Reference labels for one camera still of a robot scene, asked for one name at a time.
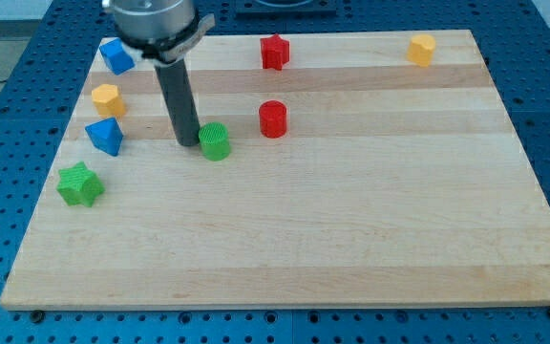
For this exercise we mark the blue triangle block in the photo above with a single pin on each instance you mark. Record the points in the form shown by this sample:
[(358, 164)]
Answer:
[(105, 136)]

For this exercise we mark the yellow heart block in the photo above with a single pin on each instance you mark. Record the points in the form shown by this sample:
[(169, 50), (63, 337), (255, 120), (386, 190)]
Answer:
[(421, 49)]

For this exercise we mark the yellow hexagon block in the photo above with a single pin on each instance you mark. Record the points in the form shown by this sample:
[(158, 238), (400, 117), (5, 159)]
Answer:
[(108, 101)]

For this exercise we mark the blue cube block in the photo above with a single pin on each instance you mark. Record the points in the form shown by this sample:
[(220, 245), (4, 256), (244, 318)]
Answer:
[(115, 57)]

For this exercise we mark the red cylinder block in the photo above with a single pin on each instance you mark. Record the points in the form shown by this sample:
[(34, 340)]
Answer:
[(273, 119)]

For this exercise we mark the green star block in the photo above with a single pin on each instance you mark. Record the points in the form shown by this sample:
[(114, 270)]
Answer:
[(79, 185)]

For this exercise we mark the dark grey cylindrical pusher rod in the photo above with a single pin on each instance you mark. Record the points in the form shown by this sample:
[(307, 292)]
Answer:
[(177, 93)]

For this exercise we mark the wooden board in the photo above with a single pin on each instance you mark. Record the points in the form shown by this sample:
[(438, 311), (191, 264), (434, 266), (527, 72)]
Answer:
[(395, 186)]

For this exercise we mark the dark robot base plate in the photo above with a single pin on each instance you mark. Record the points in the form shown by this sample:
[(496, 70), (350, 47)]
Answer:
[(284, 7)]

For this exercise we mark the green cylinder block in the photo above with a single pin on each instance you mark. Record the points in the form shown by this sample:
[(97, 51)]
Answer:
[(214, 141)]

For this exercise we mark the red star block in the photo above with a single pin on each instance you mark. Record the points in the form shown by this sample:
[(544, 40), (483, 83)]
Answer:
[(275, 52)]

